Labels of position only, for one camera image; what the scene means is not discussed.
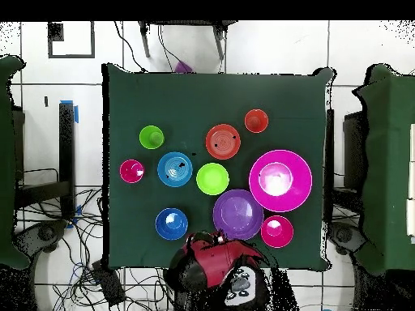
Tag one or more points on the pinkish red cup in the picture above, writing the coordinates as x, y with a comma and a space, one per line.
129, 173

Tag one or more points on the green cloth covered table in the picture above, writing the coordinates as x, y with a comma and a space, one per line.
6, 162
389, 162

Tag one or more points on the dark blue bowl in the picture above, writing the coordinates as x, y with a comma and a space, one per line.
171, 230

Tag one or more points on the orange cup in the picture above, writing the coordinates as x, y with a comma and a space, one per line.
256, 121

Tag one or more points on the dark green tablecloth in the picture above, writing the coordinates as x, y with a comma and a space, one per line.
194, 97

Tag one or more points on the black square frame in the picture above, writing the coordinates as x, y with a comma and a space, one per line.
71, 56

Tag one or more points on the large pink bowl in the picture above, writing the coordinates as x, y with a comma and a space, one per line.
291, 197

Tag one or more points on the light blue bowl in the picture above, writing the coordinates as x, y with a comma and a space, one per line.
171, 160

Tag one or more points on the small pinkish red bowl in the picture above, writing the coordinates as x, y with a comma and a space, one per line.
278, 239

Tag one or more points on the black metal stand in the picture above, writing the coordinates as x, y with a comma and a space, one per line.
353, 145
66, 145

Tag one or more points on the green bowl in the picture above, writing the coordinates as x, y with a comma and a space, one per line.
212, 179

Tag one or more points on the orange bowl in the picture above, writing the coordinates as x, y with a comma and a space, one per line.
223, 150

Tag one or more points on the purple bowl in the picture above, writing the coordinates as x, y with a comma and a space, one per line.
238, 213

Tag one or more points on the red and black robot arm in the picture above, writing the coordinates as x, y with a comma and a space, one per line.
217, 262

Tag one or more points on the dark grey pedestal leg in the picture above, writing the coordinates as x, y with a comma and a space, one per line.
343, 235
45, 233

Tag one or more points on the green cup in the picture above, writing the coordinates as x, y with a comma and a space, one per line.
147, 134

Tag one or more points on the small purple object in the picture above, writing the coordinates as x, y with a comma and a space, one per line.
182, 68

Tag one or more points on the black camera tripod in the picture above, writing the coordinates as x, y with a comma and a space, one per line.
145, 42

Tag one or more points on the black power brick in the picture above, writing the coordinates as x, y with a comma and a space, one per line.
108, 285

